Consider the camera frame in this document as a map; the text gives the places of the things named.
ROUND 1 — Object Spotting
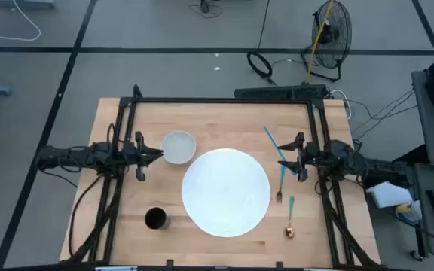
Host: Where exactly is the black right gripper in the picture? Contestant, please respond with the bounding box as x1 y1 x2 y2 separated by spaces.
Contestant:
277 131 319 183

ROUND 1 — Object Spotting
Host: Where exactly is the black metal table frame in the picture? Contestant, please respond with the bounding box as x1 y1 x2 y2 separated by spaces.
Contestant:
60 84 382 270

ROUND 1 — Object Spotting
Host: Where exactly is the blue drinking straw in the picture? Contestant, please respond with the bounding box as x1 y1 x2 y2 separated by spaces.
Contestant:
264 126 298 176

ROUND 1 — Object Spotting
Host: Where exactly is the black cup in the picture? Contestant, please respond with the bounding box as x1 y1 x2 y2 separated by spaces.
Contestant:
144 206 172 231

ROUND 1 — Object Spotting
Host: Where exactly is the black cable bundle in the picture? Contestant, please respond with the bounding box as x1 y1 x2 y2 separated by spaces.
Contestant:
347 88 418 141

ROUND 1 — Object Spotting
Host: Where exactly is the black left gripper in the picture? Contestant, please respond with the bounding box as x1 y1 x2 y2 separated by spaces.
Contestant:
121 131 164 182

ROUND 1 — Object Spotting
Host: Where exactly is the black tangled cable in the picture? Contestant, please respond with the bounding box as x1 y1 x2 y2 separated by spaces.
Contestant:
188 0 225 20

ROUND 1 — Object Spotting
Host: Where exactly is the large white plate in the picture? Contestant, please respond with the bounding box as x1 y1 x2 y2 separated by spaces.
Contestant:
181 148 271 239

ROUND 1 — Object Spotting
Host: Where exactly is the white bowl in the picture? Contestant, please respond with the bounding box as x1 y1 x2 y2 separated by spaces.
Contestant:
160 129 197 166

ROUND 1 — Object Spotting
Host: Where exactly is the black floor fan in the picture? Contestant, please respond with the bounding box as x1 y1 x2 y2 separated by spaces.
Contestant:
301 0 353 83

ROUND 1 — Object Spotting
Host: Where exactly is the white floor cable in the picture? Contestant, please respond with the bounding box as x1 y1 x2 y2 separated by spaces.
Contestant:
0 0 42 42

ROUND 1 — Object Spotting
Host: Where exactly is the black power box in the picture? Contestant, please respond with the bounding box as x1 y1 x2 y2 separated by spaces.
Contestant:
234 84 332 102

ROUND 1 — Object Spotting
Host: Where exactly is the green-handled gold spoon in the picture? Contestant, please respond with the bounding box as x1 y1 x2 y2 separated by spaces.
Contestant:
285 196 296 240

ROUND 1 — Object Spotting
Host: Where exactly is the white box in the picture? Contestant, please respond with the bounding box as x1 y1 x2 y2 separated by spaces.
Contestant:
365 180 414 210

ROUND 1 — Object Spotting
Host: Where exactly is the yellow cable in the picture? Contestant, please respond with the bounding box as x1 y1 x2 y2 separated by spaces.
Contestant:
306 0 335 84

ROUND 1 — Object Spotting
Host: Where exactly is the black coiled floor cable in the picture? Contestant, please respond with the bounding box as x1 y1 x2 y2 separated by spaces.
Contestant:
246 0 279 86

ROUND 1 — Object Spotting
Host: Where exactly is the white cable at table corner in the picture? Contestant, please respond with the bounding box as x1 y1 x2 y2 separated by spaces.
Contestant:
329 89 353 120

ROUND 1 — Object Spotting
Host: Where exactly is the yellow-labelled white container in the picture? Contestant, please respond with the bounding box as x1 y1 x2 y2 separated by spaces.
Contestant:
394 199 423 225

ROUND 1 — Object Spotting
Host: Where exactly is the grey cart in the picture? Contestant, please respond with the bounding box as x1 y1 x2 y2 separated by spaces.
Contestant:
408 162 434 263

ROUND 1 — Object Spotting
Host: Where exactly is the blue-handled fork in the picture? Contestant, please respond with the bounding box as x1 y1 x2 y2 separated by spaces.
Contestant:
275 165 287 204

